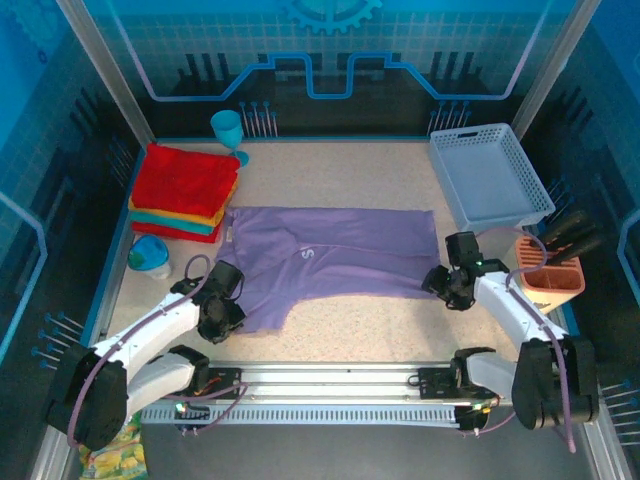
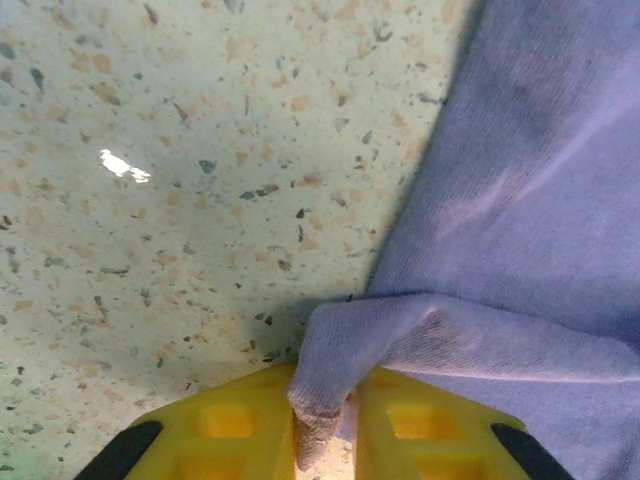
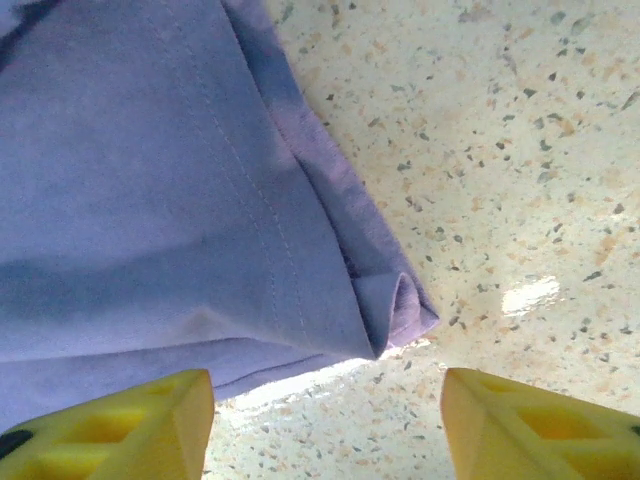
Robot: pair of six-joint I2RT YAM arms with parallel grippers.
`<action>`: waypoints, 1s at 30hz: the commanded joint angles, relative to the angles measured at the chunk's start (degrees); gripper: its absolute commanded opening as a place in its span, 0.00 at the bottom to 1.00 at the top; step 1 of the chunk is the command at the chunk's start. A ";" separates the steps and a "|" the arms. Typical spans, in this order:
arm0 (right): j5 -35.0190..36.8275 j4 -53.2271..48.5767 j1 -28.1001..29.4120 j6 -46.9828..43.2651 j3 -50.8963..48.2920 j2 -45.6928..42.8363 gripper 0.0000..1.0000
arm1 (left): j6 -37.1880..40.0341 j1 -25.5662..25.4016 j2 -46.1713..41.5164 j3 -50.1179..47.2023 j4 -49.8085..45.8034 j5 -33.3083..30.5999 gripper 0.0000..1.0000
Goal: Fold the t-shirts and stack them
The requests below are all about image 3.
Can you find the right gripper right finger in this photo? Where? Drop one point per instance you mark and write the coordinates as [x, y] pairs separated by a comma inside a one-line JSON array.
[[540, 440]]

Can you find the purple printed t-shirt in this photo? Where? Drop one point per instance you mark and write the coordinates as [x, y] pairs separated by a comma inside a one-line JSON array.
[[150, 200]]

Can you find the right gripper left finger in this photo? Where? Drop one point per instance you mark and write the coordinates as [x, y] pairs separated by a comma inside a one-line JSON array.
[[125, 440]]

